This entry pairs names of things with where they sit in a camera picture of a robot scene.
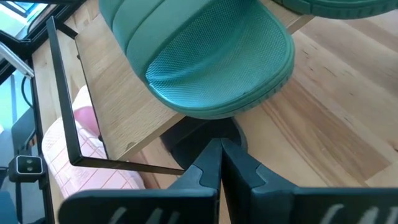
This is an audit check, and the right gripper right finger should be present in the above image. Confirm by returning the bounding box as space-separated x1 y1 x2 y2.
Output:
221 138 398 224

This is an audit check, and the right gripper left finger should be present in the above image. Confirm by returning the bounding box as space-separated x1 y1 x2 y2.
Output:
58 138 223 224

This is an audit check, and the green rubber slide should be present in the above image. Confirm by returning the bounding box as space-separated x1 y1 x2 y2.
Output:
98 0 295 121
272 0 398 20

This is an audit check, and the silver metal bar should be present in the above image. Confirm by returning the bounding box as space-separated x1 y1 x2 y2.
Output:
0 41 35 79

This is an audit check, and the black frame wooden shelf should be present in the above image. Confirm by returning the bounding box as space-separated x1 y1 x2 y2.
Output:
45 0 315 175

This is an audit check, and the small black depth camera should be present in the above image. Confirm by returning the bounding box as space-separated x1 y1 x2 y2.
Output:
7 154 44 184

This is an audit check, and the thin black cable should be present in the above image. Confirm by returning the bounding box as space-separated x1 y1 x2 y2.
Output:
20 75 34 109

